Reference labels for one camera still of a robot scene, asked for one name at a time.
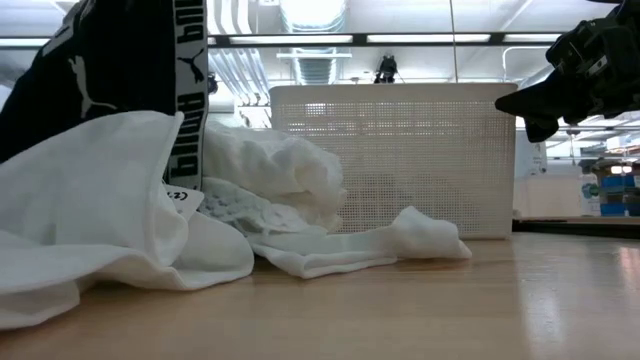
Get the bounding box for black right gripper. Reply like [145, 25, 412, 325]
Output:
[494, 0, 640, 144]

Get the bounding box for black Puma briefs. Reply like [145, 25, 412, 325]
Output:
[0, 0, 210, 192]

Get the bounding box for small white tagged cloth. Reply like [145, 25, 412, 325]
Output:
[0, 110, 256, 331]

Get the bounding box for stack of blue boxes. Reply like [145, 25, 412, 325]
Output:
[599, 173, 640, 217]

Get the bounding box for white plastic mesh basket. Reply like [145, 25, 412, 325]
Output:
[268, 83, 519, 240]

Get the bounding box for black ceiling-mounted device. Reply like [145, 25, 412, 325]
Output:
[373, 53, 401, 85]

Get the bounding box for white sock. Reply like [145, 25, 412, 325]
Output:
[249, 205, 473, 280]

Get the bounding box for white wall box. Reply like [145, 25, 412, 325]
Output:
[515, 130, 548, 176]

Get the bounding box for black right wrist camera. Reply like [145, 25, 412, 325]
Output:
[547, 19, 611, 76]

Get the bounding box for black aluminium frame rails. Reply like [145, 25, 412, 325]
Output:
[512, 217, 640, 240]

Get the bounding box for black overhead frame bar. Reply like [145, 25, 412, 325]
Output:
[207, 31, 564, 50]

